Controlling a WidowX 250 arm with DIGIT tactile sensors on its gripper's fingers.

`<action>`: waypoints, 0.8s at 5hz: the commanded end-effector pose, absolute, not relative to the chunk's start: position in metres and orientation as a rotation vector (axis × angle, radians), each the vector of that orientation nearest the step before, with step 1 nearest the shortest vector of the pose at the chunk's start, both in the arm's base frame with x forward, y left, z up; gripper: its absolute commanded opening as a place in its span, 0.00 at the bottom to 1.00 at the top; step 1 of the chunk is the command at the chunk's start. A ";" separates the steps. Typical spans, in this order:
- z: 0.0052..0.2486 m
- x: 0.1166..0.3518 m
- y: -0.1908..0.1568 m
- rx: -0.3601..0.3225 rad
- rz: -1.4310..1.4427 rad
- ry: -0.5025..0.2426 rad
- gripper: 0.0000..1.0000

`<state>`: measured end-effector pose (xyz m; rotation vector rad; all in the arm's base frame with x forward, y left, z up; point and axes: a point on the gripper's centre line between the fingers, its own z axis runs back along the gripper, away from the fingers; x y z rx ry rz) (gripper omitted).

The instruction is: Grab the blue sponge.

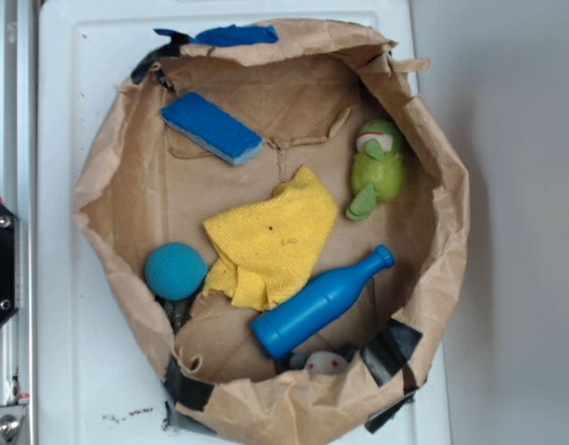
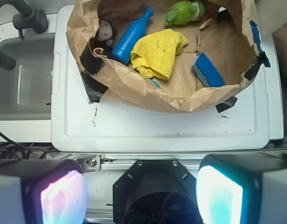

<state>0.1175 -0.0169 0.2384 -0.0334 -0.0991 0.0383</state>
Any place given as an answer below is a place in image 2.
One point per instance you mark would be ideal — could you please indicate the yellow microfibre cloth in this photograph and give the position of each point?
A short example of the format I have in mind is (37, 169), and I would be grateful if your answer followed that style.
(154, 54)

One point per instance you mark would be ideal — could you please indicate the brown paper bag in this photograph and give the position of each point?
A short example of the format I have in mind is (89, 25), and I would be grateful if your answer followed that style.
(173, 70)

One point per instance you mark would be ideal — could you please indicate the grey toy sink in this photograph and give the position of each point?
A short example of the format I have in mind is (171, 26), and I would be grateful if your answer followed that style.
(25, 91)

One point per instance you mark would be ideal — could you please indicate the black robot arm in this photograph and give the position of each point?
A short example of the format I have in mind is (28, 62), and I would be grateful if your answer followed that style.
(155, 192)

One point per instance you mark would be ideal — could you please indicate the white and brown plush toy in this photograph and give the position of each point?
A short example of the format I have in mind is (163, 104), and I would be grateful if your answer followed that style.
(106, 33)

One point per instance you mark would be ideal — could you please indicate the dark grey faucet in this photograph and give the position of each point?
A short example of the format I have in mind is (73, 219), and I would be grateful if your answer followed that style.
(35, 19)

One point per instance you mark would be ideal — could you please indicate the aluminium frame rail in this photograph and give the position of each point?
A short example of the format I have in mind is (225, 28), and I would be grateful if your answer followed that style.
(123, 161)

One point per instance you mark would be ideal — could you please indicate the blue sponge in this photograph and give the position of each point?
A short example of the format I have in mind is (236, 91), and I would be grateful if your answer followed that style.
(207, 72)

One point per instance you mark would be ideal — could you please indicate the blue plastic bottle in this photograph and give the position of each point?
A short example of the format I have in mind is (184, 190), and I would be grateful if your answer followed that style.
(135, 31)

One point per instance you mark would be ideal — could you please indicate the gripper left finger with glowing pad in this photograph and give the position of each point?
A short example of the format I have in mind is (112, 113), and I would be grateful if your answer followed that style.
(42, 192)

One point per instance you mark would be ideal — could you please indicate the green plush toy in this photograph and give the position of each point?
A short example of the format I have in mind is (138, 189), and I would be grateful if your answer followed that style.
(183, 12)

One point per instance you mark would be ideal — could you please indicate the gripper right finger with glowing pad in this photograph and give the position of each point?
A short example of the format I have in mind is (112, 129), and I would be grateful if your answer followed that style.
(243, 188)

